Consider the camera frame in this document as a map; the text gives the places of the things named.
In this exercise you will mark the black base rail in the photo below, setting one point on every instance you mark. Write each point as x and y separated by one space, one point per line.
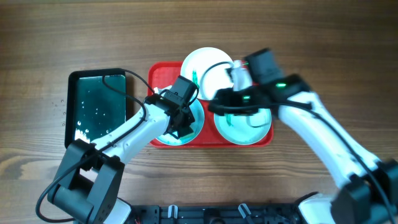
270 213

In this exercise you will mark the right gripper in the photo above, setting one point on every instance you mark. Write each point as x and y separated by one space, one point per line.
229 100

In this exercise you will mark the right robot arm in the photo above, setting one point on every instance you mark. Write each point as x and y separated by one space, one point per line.
368 186

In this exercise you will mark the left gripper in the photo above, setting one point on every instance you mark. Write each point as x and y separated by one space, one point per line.
188 120

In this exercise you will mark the red plastic tray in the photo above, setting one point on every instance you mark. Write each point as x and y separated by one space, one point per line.
164 74

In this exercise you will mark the light blue plate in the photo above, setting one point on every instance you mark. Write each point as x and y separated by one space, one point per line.
244 129
199 115

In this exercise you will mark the green yellow sponge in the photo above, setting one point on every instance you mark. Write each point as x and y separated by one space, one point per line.
184 132

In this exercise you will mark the black water tray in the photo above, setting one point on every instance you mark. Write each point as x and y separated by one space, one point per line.
93 109

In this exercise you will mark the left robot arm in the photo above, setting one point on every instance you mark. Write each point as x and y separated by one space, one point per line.
87 182

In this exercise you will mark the white plate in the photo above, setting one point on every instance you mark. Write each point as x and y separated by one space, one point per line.
207 68

